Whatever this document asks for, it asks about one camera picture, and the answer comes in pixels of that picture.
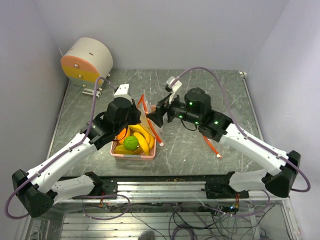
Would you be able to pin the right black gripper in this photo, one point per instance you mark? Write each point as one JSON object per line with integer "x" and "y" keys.
{"x": 163, "y": 105}

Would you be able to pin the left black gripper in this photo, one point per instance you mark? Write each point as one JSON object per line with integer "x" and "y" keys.
{"x": 136, "y": 113}

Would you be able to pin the green round toy fruit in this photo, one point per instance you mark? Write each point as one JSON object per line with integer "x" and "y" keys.
{"x": 131, "y": 143}

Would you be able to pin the pink plastic basket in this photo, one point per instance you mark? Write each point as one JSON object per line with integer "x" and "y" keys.
{"x": 151, "y": 128}

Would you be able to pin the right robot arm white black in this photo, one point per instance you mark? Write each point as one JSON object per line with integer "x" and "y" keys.
{"x": 279, "y": 167}

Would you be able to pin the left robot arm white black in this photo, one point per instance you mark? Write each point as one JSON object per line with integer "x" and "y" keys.
{"x": 39, "y": 188}

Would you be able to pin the orange toy fruit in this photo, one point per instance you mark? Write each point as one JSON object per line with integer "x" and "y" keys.
{"x": 122, "y": 135}

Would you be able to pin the yellow toy banana bunch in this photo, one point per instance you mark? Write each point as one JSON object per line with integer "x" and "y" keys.
{"x": 143, "y": 137}

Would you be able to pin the yellow starfruit slice toy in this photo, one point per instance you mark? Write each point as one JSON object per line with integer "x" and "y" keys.
{"x": 121, "y": 150}

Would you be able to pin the white metal latch piece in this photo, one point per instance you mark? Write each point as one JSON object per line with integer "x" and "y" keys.
{"x": 90, "y": 92}

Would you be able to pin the round cream drawer box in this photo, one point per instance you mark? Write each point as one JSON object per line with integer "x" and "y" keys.
{"x": 87, "y": 60}

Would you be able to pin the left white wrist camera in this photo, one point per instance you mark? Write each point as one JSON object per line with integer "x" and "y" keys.
{"x": 123, "y": 91}

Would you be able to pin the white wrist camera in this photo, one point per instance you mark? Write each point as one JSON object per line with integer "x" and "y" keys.
{"x": 123, "y": 91}
{"x": 173, "y": 85}

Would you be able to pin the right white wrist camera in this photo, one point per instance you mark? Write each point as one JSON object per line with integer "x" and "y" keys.
{"x": 173, "y": 85}

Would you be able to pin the aluminium mounting rail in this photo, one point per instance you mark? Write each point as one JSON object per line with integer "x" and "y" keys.
{"x": 144, "y": 191}

